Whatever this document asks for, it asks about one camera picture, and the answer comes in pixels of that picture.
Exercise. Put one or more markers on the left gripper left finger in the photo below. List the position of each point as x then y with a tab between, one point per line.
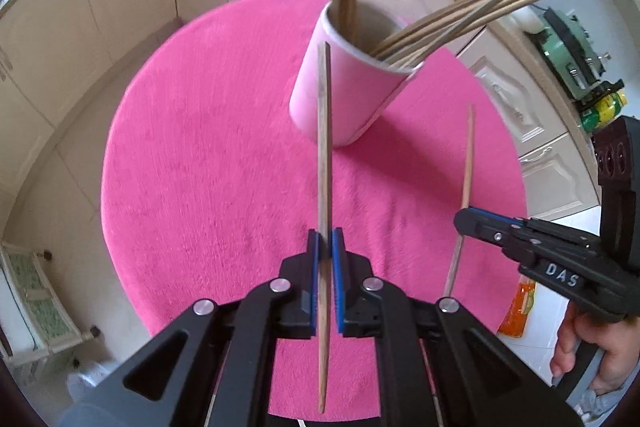
212	365

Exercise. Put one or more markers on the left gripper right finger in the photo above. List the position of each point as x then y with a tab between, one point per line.
437	364

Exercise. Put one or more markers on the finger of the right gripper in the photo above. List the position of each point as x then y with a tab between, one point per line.
526	247
479	219

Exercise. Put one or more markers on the orange plastic bag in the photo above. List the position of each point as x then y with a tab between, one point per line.
514	323

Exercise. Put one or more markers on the green oil bottle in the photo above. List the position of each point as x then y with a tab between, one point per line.
603	112

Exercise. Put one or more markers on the green electric cooker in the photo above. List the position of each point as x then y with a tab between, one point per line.
567	49

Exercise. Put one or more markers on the pink tablecloth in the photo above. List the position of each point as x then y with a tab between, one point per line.
207	184

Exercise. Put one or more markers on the white trolley rack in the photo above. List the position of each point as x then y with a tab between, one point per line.
34	323

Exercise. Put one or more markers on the pink utensil cup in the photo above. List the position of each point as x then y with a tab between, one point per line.
362	86

